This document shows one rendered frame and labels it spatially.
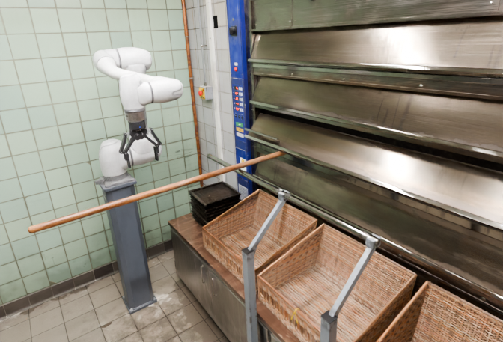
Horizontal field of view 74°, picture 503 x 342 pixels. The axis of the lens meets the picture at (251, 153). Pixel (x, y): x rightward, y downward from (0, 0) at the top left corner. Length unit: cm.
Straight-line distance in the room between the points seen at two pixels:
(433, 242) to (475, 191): 32
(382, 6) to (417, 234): 97
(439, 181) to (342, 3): 87
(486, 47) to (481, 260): 77
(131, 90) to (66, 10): 124
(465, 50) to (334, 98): 61
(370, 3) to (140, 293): 235
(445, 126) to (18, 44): 244
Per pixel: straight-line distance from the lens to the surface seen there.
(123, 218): 240
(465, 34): 141
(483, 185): 144
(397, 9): 153
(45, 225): 157
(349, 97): 167
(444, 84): 143
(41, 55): 267
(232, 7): 230
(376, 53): 155
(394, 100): 154
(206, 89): 265
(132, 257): 257
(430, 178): 149
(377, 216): 173
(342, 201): 184
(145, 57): 213
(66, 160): 279
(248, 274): 161
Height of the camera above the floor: 186
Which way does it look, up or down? 19 degrees down
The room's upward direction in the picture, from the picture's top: 3 degrees counter-clockwise
